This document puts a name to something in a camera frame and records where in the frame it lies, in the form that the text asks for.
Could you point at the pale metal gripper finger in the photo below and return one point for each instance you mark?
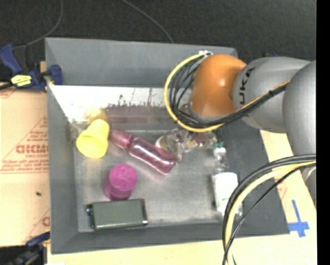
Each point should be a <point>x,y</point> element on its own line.
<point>167,141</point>
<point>179,153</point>

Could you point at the pink clear plastic bottle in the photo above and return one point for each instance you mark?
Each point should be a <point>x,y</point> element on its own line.
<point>148,154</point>

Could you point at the grey metal bin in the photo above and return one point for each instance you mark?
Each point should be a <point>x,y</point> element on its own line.
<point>181,192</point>

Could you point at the clear bottle with white label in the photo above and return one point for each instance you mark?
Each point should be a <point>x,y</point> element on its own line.
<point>224,186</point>

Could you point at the magenta plastic cup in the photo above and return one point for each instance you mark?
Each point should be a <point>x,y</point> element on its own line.
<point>120,181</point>

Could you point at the yellow plastic cup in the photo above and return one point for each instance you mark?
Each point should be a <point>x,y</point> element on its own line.
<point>94,141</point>

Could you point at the grey-green flat box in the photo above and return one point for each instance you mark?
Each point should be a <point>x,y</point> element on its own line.
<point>117,213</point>

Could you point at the brown cardboard board red print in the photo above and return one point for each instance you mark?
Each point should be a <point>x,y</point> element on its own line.
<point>21,175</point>

